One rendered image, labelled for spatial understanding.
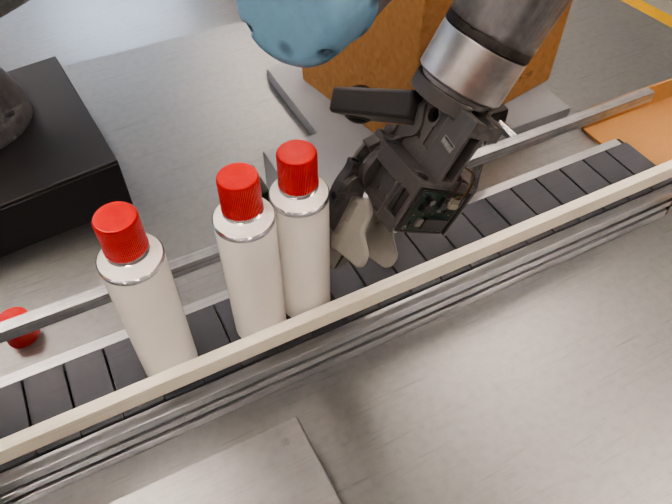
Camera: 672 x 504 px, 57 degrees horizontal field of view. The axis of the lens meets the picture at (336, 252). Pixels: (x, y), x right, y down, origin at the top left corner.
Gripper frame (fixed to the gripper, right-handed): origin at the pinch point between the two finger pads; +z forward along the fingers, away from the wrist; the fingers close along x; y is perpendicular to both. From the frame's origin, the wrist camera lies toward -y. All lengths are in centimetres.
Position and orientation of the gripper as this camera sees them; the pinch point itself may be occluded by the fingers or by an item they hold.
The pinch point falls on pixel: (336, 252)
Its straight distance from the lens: 61.7
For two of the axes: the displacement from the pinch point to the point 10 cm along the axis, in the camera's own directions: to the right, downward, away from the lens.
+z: -4.4, 7.4, 5.1
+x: 7.7, 0.2, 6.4
